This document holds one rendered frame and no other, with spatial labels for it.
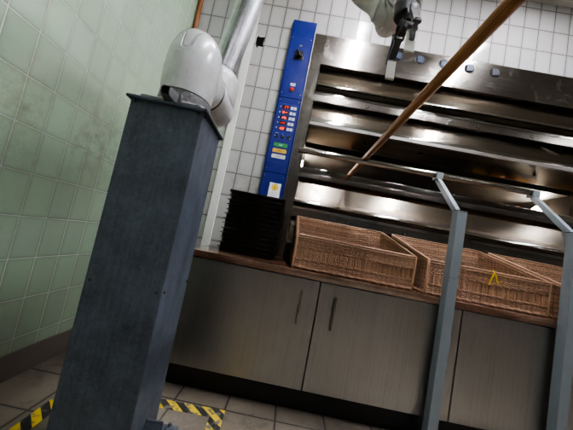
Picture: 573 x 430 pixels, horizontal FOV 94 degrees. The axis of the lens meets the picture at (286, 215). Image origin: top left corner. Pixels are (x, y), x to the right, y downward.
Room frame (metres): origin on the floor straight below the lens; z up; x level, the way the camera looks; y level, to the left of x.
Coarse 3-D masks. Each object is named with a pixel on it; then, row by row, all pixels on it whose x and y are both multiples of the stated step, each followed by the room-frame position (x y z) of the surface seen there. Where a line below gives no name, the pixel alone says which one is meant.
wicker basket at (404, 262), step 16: (304, 224) 1.65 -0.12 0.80; (320, 224) 1.66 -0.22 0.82; (336, 224) 1.66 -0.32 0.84; (304, 240) 1.20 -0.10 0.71; (320, 240) 1.20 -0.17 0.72; (336, 240) 1.64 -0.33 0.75; (352, 240) 1.64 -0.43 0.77; (368, 240) 1.65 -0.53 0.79; (384, 240) 1.61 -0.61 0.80; (304, 256) 1.20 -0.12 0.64; (320, 256) 1.20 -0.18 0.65; (336, 256) 1.61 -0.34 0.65; (352, 256) 1.20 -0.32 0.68; (368, 256) 1.20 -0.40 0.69; (384, 256) 1.20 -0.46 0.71; (400, 256) 1.20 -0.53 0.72; (416, 256) 1.20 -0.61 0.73; (336, 272) 1.20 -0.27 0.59; (352, 272) 1.20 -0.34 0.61; (368, 272) 1.20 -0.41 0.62; (384, 272) 1.20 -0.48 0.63; (400, 272) 1.33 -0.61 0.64
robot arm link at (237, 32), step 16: (240, 0) 0.95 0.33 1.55; (256, 0) 0.97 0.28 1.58; (240, 16) 0.95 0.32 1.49; (256, 16) 0.99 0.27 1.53; (224, 32) 0.96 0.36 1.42; (240, 32) 0.96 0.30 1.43; (224, 48) 0.95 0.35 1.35; (240, 48) 0.98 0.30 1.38; (224, 64) 0.96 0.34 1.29; (224, 80) 0.93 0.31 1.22; (224, 96) 0.92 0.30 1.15; (224, 112) 0.97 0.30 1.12
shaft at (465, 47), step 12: (504, 0) 0.43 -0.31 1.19; (516, 0) 0.42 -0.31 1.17; (492, 12) 0.46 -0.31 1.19; (504, 12) 0.44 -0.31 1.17; (492, 24) 0.47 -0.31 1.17; (480, 36) 0.50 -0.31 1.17; (468, 48) 0.54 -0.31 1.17; (456, 60) 0.58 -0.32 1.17; (444, 72) 0.62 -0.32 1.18; (432, 84) 0.68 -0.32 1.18; (420, 96) 0.74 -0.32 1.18; (408, 108) 0.82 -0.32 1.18; (396, 120) 0.91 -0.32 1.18
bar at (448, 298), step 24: (408, 168) 1.31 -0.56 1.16; (528, 192) 1.30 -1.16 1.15; (456, 216) 1.09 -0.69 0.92; (552, 216) 1.19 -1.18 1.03; (456, 240) 1.09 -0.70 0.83; (456, 264) 1.08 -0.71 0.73; (456, 288) 1.08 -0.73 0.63; (432, 360) 1.11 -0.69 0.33; (432, 384) 1.09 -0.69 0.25; (552, 384) 1.11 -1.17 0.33; (432, 408) 1.09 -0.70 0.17; (552, 408) 1.10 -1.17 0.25
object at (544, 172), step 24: (336, 144) 1.71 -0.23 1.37; (360, 144) 1.66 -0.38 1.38; (384, 144) 1.61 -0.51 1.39; (408, 144) 1.56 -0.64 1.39; (432, 144) 1.54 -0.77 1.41; (456, 168) 1.70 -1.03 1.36; (480, 168) 1.65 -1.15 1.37; (504, 168) 1.60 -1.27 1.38; (528, 168) 1.56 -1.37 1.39; (552, 168) 1.52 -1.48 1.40
